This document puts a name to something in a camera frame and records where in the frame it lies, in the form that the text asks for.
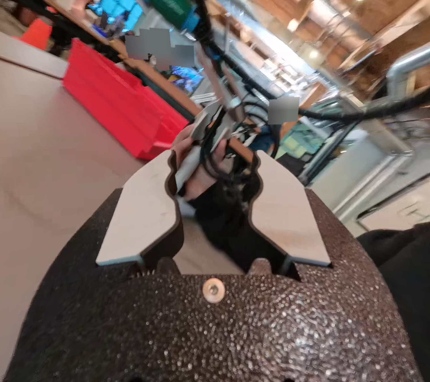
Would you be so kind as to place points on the orange traffic cone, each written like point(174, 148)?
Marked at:
point(37, 34)

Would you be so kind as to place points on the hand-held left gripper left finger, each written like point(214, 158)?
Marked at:
point(144, 214)

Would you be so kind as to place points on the person's right hand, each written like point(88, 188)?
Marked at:
point(185, 143)

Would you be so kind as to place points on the person's black clothing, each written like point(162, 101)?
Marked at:
point(399, 261)

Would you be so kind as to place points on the metal ventilation duct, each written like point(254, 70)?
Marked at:
point(404, 66)

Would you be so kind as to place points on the long wooden workbench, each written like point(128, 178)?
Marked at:
point(151, 77)

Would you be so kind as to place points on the red plastic bin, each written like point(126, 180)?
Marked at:
point(111, 96)

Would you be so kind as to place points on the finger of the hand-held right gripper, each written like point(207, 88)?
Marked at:
point(220, 83)
point(201, 125)

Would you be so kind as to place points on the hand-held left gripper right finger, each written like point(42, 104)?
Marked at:
point(285, 210)

